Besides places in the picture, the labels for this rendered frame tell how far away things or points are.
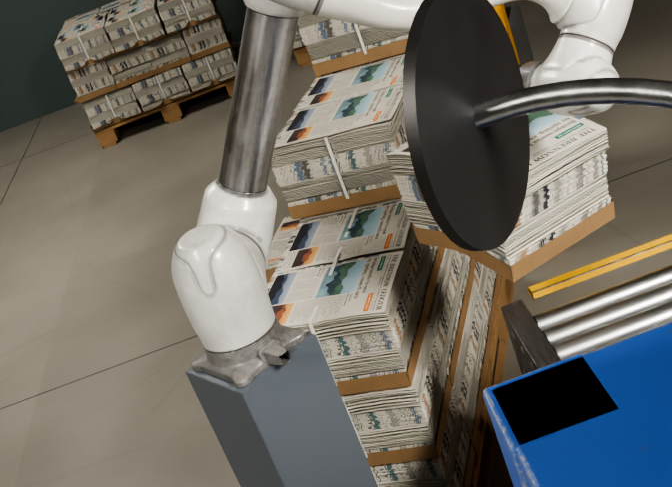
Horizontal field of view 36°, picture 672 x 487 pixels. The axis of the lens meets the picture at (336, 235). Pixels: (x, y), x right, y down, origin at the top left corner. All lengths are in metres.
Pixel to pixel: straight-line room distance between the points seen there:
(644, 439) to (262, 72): 1.42
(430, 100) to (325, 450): 1.58
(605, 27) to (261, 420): 0.96
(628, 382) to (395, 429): 1.90
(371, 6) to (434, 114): 1.19
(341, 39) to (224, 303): 1.61
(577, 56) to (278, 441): 0.91
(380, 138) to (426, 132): 2.24
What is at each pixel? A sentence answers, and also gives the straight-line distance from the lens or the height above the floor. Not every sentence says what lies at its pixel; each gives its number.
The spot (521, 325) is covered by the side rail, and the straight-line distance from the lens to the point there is 2.22.
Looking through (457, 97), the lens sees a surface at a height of 1.77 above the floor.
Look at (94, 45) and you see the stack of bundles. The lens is 7.59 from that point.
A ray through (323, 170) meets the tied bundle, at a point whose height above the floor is 0.97.
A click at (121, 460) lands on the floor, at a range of 3.93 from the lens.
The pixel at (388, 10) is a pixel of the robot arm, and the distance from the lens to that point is 1.79.
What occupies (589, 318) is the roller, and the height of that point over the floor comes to 0.80.
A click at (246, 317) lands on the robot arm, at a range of 1.95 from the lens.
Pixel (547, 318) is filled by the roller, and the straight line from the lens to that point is 2.23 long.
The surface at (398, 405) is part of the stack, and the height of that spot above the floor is 0.55.
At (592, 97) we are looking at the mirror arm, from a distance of 0.64.
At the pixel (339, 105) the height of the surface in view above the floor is 1.07.
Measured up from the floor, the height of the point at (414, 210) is 1.04.
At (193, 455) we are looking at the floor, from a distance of 3.75.
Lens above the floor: 1.98
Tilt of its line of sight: 24 degrees down
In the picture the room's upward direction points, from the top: 21 degrees counter-clockwise
